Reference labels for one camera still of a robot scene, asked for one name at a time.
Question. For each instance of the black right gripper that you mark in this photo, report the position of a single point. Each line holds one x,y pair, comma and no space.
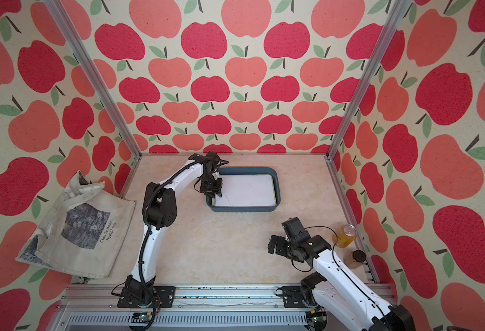
279,245

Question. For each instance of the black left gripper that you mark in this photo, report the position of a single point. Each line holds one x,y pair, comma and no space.
217,190

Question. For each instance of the yellow-framed whiteboard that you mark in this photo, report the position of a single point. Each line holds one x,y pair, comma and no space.
246,191

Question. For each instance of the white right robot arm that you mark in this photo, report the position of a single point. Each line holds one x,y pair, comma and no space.
332,286

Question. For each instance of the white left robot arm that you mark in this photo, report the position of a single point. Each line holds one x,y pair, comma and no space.
159,211

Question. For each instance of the dark teal storage box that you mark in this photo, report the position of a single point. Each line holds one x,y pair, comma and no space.
248,171

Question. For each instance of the orange drink can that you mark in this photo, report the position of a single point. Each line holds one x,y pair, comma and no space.
346,235

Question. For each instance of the small amber bottle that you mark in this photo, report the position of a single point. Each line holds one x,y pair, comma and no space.
355,259

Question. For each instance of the beige printed tote bag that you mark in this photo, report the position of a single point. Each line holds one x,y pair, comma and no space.
82,233

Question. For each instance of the right aluminium frame post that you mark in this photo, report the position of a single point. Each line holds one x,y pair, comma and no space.
394,19

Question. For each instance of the aluminium frame post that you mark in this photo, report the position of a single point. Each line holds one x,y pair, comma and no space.
67,28
394,19

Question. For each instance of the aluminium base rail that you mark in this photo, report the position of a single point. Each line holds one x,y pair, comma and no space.
194,307

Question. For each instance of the left aluminium frame post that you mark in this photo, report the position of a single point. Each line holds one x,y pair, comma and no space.
67,28

